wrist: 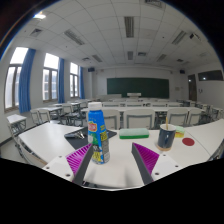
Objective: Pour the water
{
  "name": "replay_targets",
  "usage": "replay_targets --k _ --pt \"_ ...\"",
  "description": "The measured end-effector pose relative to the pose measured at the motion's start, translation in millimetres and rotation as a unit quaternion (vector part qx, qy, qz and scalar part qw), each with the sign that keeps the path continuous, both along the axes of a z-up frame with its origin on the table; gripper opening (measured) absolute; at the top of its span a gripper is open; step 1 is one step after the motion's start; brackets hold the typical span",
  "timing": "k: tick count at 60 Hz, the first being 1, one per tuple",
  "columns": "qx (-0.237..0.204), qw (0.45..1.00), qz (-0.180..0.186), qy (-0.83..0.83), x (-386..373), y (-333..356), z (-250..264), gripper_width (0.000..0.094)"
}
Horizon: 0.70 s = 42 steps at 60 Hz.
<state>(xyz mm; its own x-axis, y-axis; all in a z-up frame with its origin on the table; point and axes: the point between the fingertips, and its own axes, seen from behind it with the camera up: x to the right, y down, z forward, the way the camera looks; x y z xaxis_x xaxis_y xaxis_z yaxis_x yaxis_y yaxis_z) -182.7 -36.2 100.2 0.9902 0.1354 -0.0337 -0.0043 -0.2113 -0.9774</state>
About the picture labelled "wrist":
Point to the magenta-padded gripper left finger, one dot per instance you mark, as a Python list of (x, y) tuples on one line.
[(77, 159)]

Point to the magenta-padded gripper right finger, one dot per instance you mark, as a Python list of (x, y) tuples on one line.
[(148, 159)]

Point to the blue drink bottle white cap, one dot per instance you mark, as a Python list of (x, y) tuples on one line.
[(97, 133)]

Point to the bunch of keys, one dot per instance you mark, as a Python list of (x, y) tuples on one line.
[(76, 135)]

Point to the dark blue mug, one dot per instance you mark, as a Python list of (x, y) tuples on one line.
[(165, 138)]

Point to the green white rectangular sponge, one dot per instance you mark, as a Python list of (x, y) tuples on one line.
[(134, 133)]

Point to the wooden stick in mug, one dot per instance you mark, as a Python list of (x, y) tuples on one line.
[(166, 122)]

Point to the yellow sponge green top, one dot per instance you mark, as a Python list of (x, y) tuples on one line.
[(180, 132)]

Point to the classroom desks and chairs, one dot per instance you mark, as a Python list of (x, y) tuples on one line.
[(140, 116)]

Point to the flat round red coaster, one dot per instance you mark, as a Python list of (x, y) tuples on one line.
[(188, 141)]

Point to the green chalkboard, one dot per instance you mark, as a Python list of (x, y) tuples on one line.
[(138, 88)]

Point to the blue curtain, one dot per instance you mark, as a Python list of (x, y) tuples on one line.
[(81, 83), (61, 81), (26, 81)]

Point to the tall window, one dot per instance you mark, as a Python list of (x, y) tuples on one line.
[(73, 80), (50, 80), (12, 83)]

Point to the dark door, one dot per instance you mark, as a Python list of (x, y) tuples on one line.
[(192, 88)]

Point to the ceiling projector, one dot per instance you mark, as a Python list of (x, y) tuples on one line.
[(195, 36)]

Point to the ceiling lights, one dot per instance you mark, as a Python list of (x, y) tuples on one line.
[(129, 26)]

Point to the black wall speaker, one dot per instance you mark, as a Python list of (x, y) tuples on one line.
[(182, 71), (91, 69)]

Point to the dark wide wall window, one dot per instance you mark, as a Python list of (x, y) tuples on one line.
[(210, 75)]

